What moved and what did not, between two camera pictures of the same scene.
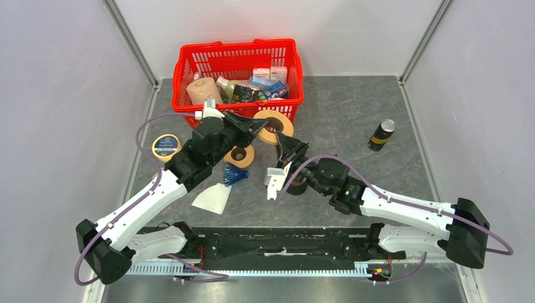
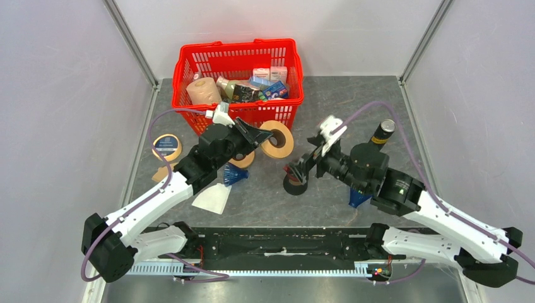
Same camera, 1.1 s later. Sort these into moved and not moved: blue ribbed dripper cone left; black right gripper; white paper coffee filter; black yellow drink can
Moved: black right gripper
Not moved: white paper coffee filter; black yellow drink can; blue ribbed dripper cone left
